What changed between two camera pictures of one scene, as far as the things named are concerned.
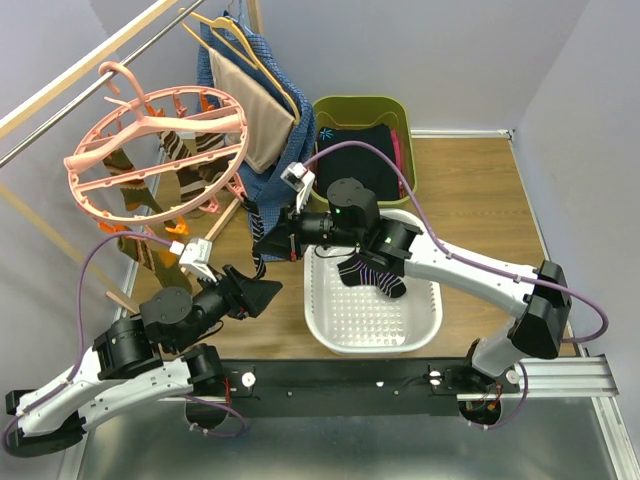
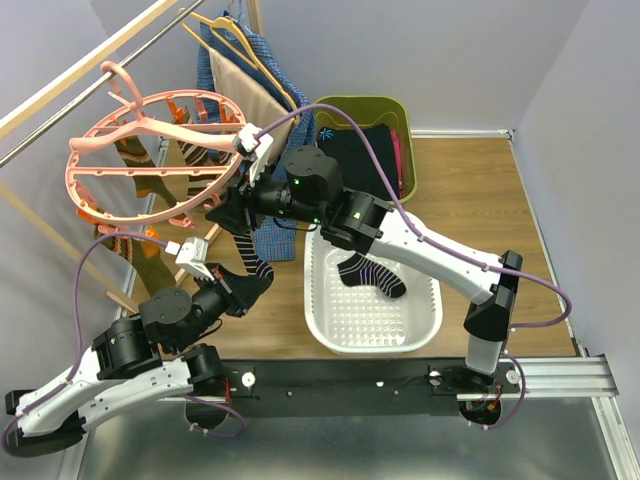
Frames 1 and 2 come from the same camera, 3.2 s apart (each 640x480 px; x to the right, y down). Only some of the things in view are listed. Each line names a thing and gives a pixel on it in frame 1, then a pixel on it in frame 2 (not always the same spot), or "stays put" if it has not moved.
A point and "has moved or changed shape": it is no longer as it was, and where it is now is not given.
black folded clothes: (354, 161) stays put
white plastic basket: (361, 319) stays put
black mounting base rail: (414, 387) stays put
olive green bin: (369, 111) stays put
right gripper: (285, 241) → (229, 215)
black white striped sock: (354, 273) stays put
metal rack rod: (49, 122) stays put
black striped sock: (258, 231) has moved or changed shape
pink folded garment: (400, 182) stays put
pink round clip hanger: (159, 157) has moved or changed shape
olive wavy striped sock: (135, 192) → (133, 154)
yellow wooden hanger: (295, 114) stays put
